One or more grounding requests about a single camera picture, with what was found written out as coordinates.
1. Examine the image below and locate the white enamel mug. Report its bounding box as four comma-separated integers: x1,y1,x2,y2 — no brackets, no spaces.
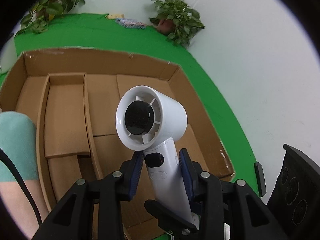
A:
0,33,18,74

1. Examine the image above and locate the colourful tissue packet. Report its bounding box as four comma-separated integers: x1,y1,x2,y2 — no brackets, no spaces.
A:
115,18,146,29

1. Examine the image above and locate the potted green plant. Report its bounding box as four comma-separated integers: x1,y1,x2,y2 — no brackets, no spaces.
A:
149,0,205,48
16,0,85,35

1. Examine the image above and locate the green table cloth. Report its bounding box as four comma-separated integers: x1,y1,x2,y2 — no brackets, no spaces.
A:
14,14,257,190

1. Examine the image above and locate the yellow packet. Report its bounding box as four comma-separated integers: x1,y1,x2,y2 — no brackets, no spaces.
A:
105,14,124,20

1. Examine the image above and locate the white hair dryer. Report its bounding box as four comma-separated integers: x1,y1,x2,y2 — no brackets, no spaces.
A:
116,86,199,226

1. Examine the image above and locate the large open cardboard tray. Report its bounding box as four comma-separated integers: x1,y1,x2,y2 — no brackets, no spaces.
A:
0,45,236,240

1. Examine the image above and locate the pink teal plush toy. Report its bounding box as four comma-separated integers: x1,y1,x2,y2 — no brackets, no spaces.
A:
1,111,49,239

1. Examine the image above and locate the right potted green plant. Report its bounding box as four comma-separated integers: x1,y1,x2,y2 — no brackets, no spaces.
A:
149,0,205,48

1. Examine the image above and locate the black object at table edge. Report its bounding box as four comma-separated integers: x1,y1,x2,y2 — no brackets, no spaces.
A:
254,162,267,197

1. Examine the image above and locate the black cable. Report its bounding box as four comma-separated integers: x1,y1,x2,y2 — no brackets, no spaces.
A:
0,147,43,227

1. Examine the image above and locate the left potted green plant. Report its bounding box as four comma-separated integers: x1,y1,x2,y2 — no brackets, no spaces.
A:
16,0,85,35

